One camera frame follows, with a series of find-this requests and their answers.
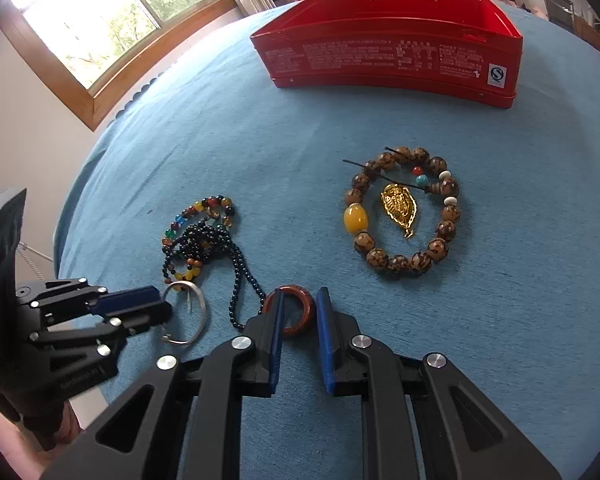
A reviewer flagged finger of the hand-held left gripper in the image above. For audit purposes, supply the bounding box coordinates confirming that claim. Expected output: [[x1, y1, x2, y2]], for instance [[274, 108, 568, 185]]
[[30, 301, 173, 361], [15, 277, 162, 313]]

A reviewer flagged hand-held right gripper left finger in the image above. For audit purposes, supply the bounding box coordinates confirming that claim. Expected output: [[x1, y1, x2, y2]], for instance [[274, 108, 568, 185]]
[[40, 287, 286, 480]]

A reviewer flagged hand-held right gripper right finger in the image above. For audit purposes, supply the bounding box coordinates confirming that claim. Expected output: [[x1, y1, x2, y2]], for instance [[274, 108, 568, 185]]
[[316, 287, 563, 480]]

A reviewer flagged red-brown stone ring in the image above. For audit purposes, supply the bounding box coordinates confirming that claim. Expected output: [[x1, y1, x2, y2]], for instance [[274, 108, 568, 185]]
[[262, 284, 315, 339]]

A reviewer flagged silver bangle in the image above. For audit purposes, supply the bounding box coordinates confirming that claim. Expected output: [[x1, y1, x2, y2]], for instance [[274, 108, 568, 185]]
[[160, 282, 208, 347]]

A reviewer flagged amber bead bracelet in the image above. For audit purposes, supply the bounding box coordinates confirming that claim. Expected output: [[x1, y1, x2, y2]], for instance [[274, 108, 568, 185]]
[[170, 257, 206, 283]]

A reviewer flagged dark bead necklace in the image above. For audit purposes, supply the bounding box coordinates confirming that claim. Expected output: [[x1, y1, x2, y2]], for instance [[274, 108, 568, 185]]
[[162, 222, 266, 331]]

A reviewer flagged multicolour bead bracelet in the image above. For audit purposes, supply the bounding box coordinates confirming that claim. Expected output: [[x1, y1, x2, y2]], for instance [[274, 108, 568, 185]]
[[160, 194, 237, 261]]

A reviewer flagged brown bead bracelet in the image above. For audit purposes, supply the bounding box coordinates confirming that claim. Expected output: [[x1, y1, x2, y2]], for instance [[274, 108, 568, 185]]
[[344, 145, 462, 280]]

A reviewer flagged gold pendant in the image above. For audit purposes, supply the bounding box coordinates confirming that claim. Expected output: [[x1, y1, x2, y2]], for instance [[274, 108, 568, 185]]
[[379, 183, 420, 239]]

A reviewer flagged red tin box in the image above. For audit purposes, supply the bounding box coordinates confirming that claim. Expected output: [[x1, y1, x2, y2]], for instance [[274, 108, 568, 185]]
[[249, 0, 524, 109]]

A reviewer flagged black office chair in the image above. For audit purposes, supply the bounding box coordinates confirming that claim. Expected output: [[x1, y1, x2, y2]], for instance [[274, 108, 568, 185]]
[[540, 0, 576, 26]]

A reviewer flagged large wooden frame window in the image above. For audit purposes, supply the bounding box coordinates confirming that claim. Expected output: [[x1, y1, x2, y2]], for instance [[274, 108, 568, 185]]
[[0, 0, 236, 128]]

